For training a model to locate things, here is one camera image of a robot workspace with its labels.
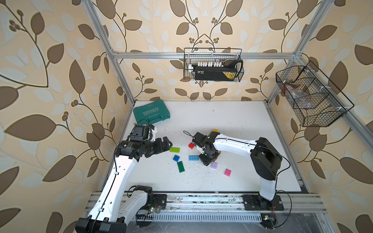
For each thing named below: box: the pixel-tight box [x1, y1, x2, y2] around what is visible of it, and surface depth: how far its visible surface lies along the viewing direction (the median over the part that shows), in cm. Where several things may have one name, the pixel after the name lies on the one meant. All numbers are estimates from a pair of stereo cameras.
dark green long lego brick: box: [176, 160, 186, 173], surface depth 88 cm
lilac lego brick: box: [210, 162, 218, 169], surface depth 88 cm
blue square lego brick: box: [172, 154, 181, 163], surface depth 91 cm
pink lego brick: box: [223, 168, 232, 177], surface depth 86 cm
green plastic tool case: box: [133, 99, 171, 126], surface depth 110 cm
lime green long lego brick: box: [169, 147, 181, 153], surface depth 96 cm
